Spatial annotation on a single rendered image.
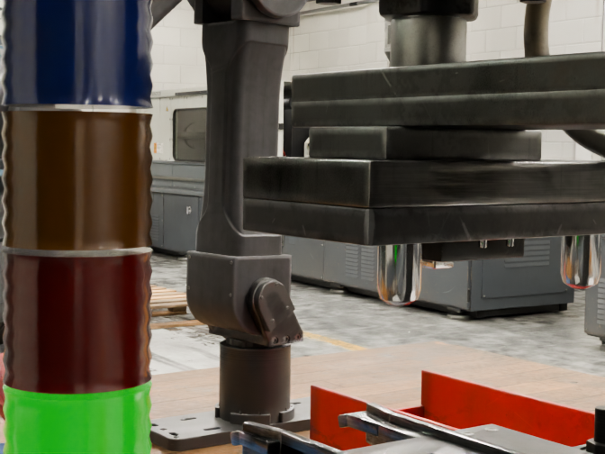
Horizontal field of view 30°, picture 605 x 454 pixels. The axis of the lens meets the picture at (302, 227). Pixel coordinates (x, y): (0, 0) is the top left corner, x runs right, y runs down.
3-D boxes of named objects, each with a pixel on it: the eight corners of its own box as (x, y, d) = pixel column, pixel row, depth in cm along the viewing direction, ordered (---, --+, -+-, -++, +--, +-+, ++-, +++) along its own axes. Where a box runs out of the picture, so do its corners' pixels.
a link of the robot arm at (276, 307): (257, 280, 92) (308, 276, 96) (193, 270, 99) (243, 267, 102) (256, 357, 93) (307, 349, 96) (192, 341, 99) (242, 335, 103)
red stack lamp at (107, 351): (112, 358, 32) (112, 240, 32) (178, 383, 29) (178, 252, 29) (-19, 373, 30) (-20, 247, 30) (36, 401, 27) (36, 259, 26)
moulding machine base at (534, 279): (130, 250, 1205) (130, 158, 1198) (215, 247, 1258) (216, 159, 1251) (465, 323, 738) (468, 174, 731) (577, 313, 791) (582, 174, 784)
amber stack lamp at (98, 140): (112, 235, 32) (112, 115, 31) (179, 246, 29) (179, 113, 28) (-20, 240, 29) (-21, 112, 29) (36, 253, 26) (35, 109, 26)
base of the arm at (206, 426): (370, 332, 101) (324, 322, 107) (173, 354, 90) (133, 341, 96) (368, 420, 102) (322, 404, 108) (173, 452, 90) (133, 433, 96)
